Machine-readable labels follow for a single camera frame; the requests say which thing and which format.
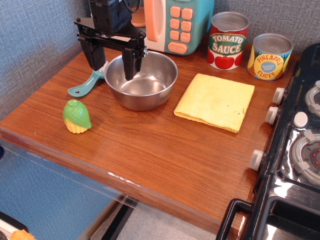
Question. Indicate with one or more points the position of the pineapple slices can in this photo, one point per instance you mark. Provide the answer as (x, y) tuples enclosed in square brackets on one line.
[(269, 56)]

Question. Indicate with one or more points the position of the clear acrylic table guard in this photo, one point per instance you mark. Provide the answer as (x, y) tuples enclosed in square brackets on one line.
[(56, 203)]

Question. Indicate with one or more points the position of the teal toy microwave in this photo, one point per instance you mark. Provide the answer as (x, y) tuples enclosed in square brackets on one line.
[(174, 26)]

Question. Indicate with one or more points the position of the stainless steel bowl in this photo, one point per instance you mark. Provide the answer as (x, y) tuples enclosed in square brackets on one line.
[(150, 87)]

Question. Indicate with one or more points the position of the yellow rag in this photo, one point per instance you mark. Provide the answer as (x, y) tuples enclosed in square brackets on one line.
[(216, 102)]

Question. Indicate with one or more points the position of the black toy stove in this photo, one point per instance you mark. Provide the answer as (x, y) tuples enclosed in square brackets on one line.
[(286, 193)]

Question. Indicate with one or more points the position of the tomato sauce can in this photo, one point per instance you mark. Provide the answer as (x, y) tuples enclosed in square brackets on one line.
[(227, 38)]

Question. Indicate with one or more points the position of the teal dish brush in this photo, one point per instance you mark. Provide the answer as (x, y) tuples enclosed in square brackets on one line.
[(87, 86)]

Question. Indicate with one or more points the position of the green yellow toy corn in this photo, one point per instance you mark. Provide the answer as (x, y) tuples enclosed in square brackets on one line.
[(76, 117)]

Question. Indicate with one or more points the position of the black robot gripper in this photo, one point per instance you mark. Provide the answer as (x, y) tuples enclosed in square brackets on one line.
[(110, 26)]

